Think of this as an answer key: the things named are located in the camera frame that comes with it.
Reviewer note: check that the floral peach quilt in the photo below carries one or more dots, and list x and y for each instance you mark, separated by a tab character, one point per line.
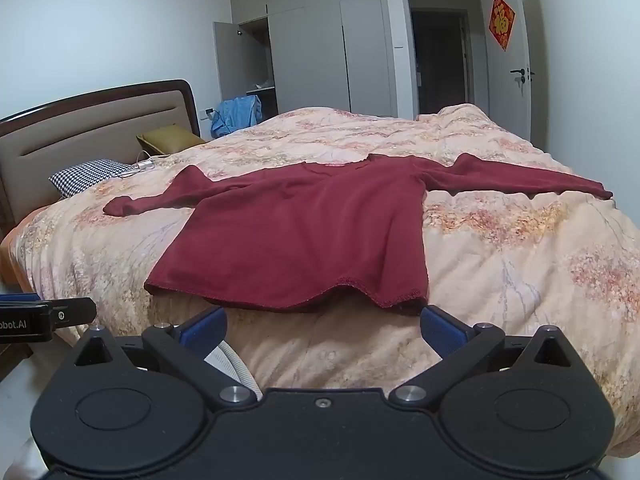
525	270

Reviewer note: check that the olive yellow pillow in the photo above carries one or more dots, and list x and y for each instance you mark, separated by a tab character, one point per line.
170	140

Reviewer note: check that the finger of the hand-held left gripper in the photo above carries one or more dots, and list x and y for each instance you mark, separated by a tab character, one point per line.
75	312

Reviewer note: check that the open grey wardrobe door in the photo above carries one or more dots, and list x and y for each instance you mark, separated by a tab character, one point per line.
230	60

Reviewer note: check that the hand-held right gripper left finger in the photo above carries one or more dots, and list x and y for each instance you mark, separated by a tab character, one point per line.
202	331

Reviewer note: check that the dark red sweater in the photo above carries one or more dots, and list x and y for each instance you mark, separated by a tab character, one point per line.
310	230

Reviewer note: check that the houndstooth pillow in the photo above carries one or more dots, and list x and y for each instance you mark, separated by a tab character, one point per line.
85	176

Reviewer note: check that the blue garment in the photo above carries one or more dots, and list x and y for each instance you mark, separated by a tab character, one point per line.
235	115

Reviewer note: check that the grey door frame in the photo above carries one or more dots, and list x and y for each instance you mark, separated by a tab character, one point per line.
402	60

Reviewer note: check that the wall socket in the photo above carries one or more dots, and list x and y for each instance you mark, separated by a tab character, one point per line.
207	112

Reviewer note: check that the red diamond door decoration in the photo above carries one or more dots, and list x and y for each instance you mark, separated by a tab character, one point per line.
501	21

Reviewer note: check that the grey built-in wardrobe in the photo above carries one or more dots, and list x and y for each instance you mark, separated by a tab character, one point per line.
310	50

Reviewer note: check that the beige padded headboard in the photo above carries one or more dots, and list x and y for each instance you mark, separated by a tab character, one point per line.
75	130

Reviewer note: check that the white room door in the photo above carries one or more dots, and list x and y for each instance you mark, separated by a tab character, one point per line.
502	95

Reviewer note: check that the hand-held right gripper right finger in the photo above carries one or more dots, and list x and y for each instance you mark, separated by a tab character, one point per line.
441	331

